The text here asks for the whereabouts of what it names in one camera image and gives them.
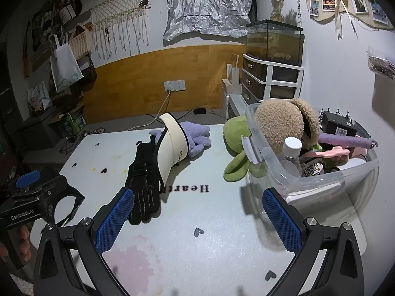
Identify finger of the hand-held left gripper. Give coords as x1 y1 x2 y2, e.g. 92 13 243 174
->
15 169 41 190
51 185 86 227

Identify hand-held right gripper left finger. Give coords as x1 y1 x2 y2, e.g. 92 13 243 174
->
34 187 136 296

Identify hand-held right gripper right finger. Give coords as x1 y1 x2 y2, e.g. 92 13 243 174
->
262 187 366 296

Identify clear plastic storage container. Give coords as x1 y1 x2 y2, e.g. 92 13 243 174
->
245 102 380 232

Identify black glove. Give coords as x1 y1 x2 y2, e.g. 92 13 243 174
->
124 142 161 225

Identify white sun visor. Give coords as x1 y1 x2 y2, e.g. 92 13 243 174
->
156 113 189 193

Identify green plush toy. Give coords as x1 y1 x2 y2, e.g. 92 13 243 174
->
223 115 263 183

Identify purple plush glove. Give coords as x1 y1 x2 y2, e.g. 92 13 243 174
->
149 121 212 161

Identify person's left hand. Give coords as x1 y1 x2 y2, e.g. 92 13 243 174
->
0 224 33 264

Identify printed snack packet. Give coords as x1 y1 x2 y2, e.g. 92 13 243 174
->
299 157 324 178

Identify clear water bottle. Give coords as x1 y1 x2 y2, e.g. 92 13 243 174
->
276 136 304 178

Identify green printed package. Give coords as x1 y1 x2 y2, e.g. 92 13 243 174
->
60 112 87 138

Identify colourful printed bag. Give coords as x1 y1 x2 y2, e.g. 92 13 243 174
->
27 81 53 117

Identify white heart print table mat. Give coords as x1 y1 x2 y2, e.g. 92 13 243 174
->
59 123 368 296

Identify pink plastic toy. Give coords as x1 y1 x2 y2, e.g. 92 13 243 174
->
309 146 351 164

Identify beige fluffy earmuffs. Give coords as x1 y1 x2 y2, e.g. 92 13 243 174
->
255 98 321 158

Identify small black box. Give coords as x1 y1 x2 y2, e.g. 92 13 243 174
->
321 111 360 138

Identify white tote bag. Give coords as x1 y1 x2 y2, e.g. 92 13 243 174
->
48 34 84 93

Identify woven straw bag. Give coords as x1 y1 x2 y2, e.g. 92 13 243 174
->
68 25 92 60

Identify white wooden rack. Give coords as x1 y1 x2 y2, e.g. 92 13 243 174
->
221 54 243 119

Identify glass fish tank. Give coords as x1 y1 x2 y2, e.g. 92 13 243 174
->
246 19 303 67

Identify clear plastic bag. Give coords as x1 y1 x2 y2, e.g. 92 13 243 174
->
367 47 395 79

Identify glass vase of dried flowers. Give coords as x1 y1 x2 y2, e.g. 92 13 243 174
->
264 0 290 23

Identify cream satin ribbon bow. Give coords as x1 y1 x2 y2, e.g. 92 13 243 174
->
333 0 347 40

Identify burlap photo board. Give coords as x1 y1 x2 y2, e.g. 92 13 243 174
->
295 0 395 31

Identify silver foil sheet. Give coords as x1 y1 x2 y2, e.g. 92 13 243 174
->
163 0 256 41

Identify purple fuzzy strap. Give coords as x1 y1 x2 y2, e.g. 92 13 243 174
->
318 132 378 150

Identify white power cable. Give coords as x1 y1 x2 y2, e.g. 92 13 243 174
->
125 91 172 131

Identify white frame drawer unit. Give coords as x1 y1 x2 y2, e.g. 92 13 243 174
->
241 53 303 103

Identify white wall socket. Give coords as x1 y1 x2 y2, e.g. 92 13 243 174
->
163 80 186 92

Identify cream macrame wall hanging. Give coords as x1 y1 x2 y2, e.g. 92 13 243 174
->
92 0 152 60

